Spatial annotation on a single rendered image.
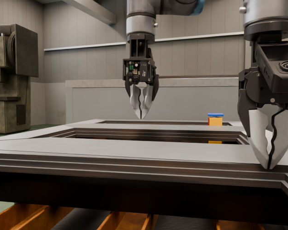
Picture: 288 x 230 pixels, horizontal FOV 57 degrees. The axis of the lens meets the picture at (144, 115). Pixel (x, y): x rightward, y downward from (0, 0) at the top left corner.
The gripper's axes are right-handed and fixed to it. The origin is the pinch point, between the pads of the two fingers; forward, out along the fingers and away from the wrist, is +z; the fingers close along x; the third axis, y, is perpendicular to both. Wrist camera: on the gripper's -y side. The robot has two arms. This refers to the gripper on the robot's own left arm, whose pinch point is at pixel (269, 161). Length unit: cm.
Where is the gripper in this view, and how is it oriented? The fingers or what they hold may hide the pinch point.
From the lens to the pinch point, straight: 44.0
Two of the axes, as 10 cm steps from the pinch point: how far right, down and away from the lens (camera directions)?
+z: 0.0, 10.0, 0.5
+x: -9.8, -0.1, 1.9
